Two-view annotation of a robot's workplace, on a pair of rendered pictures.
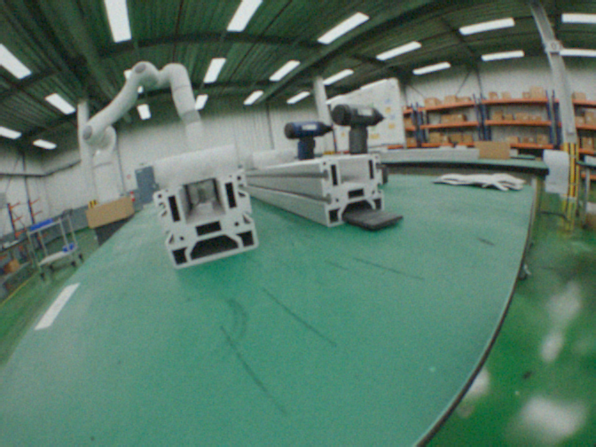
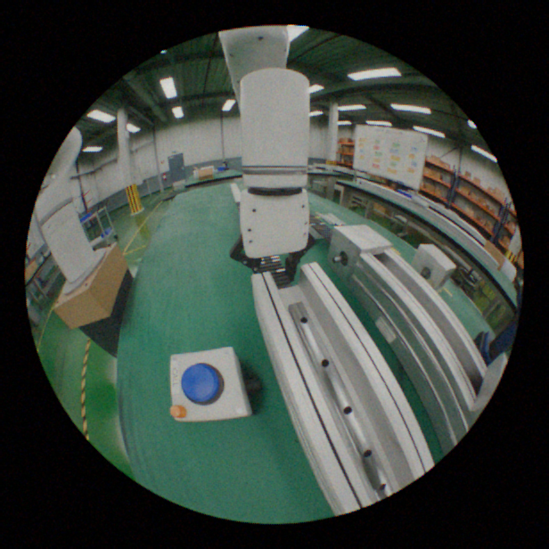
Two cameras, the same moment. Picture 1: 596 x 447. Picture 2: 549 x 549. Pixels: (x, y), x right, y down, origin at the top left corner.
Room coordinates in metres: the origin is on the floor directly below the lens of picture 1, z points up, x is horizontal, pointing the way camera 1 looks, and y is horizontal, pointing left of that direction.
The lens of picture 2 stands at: (0.79, 0.39, 1.01)
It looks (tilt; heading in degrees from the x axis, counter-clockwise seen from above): 41 degrees down; 5
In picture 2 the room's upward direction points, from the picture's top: straight up
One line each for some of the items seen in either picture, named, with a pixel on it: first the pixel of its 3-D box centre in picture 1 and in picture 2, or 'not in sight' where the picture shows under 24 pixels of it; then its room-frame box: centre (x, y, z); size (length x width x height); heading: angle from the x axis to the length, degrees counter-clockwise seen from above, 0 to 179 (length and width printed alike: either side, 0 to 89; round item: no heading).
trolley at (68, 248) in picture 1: (55, 242); (94, 230); (2.51, 4.56, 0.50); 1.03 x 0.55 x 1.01; 124
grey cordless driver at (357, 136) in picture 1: (368, 145); not in sight; (0.60, -0.22, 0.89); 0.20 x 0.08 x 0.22; 119
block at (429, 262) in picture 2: not in sight; (430, 270); (1.04, 0.00, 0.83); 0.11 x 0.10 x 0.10; 105
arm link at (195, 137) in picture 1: (195, 137); (274, 119); (1.02, 0.41, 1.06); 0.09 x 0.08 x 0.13; 12
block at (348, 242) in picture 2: not in sight; (354, 254); (1.07, 0.24, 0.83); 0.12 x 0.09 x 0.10; 112
